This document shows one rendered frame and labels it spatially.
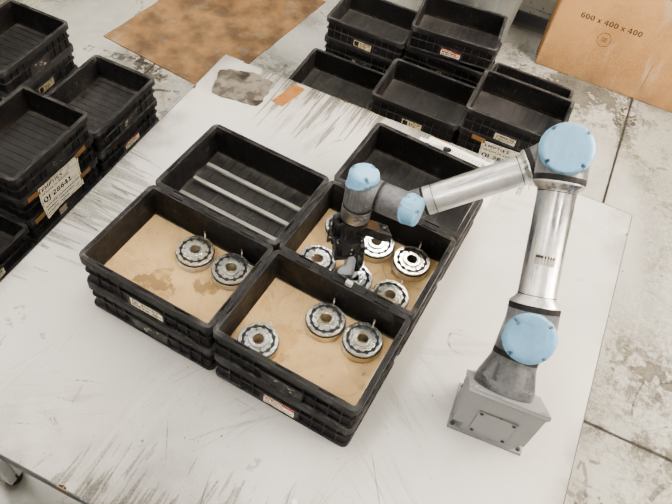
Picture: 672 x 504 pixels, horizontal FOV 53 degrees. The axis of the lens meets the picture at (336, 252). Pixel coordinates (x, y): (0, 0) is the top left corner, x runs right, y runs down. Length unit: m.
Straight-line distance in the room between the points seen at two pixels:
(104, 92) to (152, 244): 1.29
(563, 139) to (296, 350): 0.80
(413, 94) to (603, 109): 1.35
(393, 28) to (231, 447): 2.40
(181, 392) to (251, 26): 2.70
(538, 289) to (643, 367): 1.58
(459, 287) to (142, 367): 0.94
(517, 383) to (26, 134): 1.96
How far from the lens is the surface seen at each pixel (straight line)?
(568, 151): 1.54
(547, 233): 1.55
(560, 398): 1.99
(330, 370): 1.70
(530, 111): 3.10
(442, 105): 3.15
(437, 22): 3.45
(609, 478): 2.78
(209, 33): 4.04
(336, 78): 3.36
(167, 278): 1.84
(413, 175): 2.15
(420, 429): 1.82
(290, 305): 1.79
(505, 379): 1.68
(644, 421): 2.96
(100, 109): 3.00
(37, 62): 3.04
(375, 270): 1.88
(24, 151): 2.72
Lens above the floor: 2.33
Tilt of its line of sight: 52 degrees down
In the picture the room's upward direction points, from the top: 11 degrees clockwise
